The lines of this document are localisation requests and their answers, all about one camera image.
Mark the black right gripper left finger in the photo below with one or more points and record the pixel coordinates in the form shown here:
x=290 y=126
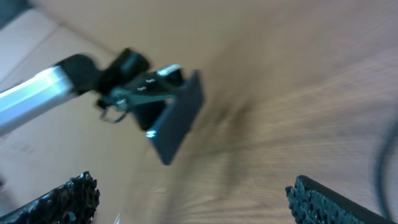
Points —
x=74 y=202

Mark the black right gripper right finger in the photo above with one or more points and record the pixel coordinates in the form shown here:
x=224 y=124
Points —
x=312 y=203

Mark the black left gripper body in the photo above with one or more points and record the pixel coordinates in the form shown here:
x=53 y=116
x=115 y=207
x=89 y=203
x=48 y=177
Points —
x=129 y=87

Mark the Samsung Galaxy smartphone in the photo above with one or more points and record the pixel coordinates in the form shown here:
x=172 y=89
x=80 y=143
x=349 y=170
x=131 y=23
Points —
x=171 y=127

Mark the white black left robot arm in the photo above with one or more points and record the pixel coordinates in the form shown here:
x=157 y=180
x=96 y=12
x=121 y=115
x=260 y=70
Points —
x=68 y=79

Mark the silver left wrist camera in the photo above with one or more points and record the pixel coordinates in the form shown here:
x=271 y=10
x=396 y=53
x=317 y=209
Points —
x=172 y=74

